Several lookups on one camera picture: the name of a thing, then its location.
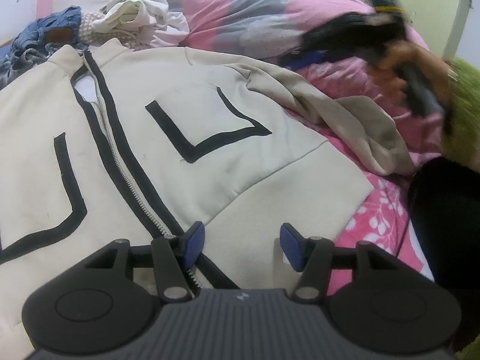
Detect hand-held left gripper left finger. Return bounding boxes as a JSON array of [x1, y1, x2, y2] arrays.
[[84, 222, 206, 303]]

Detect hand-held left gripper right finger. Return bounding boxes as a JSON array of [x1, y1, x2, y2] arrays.
[[279, 223, 394, 303]]

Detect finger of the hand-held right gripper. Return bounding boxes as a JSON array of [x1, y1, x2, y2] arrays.
[[279, 50, 331, 72]]

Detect cream zip jacket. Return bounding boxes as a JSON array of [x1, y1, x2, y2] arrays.
[[0, 37, 417, 347]]

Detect person's right hand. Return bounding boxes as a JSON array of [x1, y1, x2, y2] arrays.
[[367, 40, 454, 103]]

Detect pink grey floral quilt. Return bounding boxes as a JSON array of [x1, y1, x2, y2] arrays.
[[157, 0, 428, 68]]

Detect person's black pants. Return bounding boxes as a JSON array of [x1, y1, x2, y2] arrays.
[[407, 157, 480, 291]]

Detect white garment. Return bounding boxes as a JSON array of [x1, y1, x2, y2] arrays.
[[92, 0, 190, 47]]

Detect cream knitted sweater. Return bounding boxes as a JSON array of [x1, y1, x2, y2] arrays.
[[77, 9, 151, 51]]

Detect dark plaid shirt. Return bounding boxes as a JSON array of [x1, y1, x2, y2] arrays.
[[0, 41, 49, 87]]

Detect blue denim jeans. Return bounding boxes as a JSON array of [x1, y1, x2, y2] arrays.
[[11, 5, 83, 55]]

